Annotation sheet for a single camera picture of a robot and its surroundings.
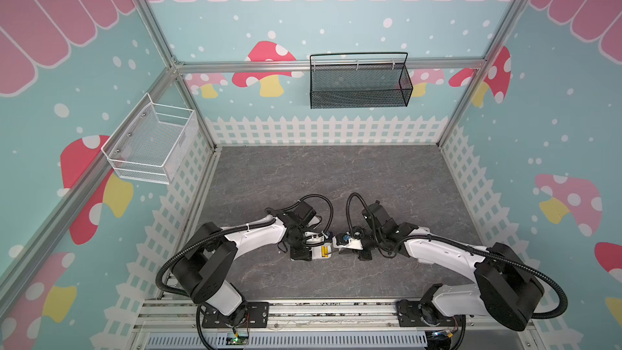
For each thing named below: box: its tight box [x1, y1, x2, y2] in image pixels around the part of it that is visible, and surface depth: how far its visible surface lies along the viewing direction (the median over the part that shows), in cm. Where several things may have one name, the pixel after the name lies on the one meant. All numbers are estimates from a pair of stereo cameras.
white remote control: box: [311, 243, 333, 260], surface depth 87 cm
